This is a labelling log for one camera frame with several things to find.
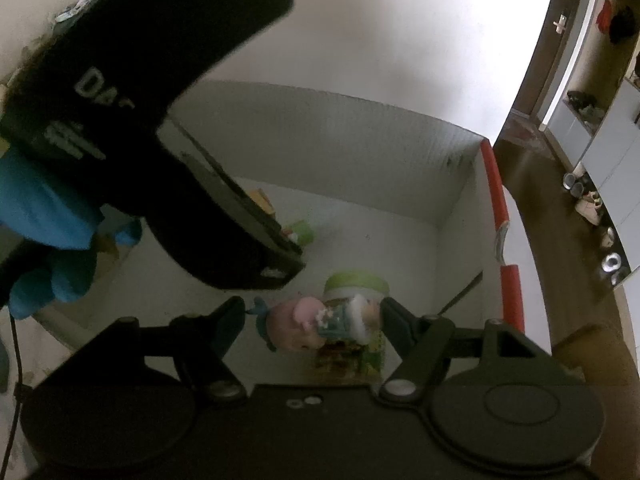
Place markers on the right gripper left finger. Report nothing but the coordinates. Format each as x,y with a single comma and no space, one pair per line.
197,345

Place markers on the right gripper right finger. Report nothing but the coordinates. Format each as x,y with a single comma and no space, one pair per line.
426,347

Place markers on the blue gloved left hand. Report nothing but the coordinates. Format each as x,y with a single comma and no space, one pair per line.
69,235

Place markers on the green lid snack jar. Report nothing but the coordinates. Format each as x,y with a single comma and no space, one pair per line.
347,362

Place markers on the green tube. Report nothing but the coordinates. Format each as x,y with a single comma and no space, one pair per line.
299,232

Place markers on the small yellow box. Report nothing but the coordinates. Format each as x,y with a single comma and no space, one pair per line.
260,198

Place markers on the red white cardboard box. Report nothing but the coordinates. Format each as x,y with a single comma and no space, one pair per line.
402,196

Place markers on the silver shoe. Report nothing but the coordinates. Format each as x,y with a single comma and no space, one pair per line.
611,263

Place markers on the white pink sneaker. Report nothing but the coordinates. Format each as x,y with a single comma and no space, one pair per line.
589,206

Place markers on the red doormat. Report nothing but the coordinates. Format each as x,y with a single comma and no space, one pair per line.
520,132

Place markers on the red hanging cloth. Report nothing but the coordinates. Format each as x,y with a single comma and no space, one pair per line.
605,17

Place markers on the white wall cabinet unit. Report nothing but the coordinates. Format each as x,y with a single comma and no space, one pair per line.
611,159

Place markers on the dark door with handle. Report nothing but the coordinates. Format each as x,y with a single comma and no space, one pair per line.
547,54

